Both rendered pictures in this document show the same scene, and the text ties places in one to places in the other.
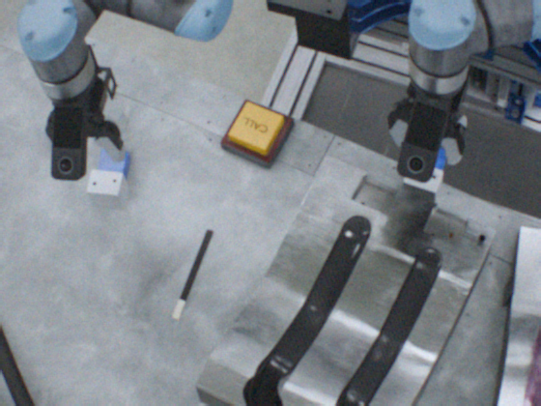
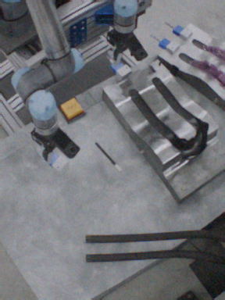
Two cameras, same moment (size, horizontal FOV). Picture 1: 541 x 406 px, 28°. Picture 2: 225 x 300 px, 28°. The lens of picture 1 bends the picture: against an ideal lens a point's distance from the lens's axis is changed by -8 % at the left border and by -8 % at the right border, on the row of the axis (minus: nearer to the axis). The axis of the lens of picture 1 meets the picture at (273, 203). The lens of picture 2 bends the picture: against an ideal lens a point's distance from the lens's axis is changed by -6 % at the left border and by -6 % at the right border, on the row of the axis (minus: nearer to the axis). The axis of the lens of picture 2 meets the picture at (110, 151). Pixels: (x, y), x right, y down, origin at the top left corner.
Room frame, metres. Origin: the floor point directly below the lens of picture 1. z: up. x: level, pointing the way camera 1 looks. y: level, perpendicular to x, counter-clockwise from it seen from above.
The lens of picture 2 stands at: (0.39, 0.75, 2.41)
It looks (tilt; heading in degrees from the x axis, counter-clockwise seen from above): 67 degrees down; 286
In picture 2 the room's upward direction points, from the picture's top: 3 degrees clockwise
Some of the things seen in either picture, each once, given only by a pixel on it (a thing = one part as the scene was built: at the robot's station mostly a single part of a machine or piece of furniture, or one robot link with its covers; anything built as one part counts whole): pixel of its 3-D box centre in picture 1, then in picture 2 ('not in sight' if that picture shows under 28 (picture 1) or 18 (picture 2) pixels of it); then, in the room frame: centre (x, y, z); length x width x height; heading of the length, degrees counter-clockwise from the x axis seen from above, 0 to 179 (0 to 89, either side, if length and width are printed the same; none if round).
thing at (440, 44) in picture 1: (443, 27); (125, 9); (0.65, -0.23, 1.23); 0.09 x 0.08 x 0.11; 96
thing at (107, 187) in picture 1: (115, 159); (51, 158); (0.76, 0.21, 0.83); 0.13 x 0.05 x 0.05; 160
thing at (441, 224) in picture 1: (445, 229); (147, 73); (0.54, -0.22, 0.87); 0.05 x 0.05 x 0.04; 52
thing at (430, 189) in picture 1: (433, 155); (116, 66); (0.67, -0.24, 0.83); 0.13 x 0.05 x 0.05; 148
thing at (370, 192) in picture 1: (375, 198); (124, 84); (0.60, -0.14, 0.87); 0.05 x 0.05 x 0.04; 52
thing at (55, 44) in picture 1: (53, 35); (42, 108); (0.75, 0.22, 1.23); 0.09 x 0.08 x 0.11; 143
